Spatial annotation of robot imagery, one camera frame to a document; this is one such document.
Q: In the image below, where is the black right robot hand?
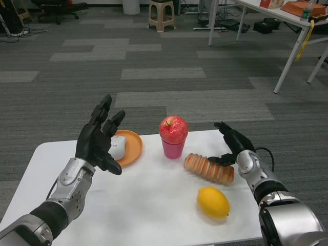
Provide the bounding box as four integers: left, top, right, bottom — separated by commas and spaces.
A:
208, 121, 256, 167

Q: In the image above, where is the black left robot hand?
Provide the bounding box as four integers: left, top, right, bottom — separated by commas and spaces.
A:
75, 94, 126, 176

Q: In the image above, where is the ridged orange bread loaf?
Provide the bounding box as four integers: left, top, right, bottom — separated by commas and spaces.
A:
183, 153, 235, 185

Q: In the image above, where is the white computer mouse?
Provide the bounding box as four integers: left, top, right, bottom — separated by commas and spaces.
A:
107, 135, 128, 160

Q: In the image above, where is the orange round plate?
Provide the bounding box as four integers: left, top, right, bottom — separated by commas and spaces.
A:
109, 129, 144, 169

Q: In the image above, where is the red apple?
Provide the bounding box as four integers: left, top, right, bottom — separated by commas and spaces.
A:
159, 115, 190, 144

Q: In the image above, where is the pink plastic cup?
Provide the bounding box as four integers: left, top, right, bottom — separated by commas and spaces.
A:
161, 138, 186, 159

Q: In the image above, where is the yellow lemon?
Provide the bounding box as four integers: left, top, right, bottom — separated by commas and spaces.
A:
196, 187, 231, 219

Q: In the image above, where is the black equipment case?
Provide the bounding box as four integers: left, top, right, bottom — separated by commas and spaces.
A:
253, 17, 281, 34
219, 19, 251, 33

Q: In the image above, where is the white office table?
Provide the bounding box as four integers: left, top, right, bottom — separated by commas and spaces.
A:
209, 0, 328, 94

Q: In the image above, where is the black office chair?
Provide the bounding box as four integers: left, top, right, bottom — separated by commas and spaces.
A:
37, 0, 89, 26

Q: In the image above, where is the beige plastic stool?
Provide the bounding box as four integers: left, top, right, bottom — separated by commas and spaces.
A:
148, 0, 176, 33

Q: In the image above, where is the red and white box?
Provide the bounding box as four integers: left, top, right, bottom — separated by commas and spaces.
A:
259, 0, 285, 9

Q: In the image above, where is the white waste bin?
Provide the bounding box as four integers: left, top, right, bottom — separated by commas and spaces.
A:
122, 0, 140, 15

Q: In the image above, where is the green plastic bottle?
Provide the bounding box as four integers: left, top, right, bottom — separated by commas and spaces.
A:
300, 2, 315, 22

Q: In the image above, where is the black and yellow tool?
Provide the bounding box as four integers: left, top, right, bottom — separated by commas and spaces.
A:
307, 14, 328, 23

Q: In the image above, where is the orange cardboard box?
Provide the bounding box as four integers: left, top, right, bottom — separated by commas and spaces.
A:
280, 0, 326, 16

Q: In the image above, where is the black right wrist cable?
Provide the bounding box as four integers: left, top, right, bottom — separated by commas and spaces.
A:
255, 147, 275, 172

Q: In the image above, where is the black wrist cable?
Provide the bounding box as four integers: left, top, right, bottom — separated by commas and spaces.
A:
45, 180, 58, 200
255, 147, 275, 172

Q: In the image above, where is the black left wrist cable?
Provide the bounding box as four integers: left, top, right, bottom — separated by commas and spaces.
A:
45, 180, 58, 200

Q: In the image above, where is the yellow hanging strap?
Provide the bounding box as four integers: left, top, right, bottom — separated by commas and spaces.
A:
295, 20, 315, 62

